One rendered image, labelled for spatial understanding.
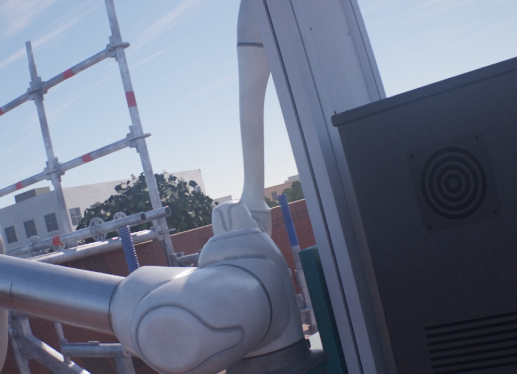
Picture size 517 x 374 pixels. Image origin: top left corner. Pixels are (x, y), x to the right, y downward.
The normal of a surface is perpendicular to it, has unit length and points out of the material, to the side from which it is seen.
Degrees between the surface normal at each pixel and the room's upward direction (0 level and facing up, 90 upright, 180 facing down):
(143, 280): 32
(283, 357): 85
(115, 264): 90
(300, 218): 90
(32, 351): 90
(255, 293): 74
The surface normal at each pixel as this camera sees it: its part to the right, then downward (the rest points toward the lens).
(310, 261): -0.58, 0.11
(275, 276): 0.81, -0.41
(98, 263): 0.79, -0.24
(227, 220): -0.24, -0.15
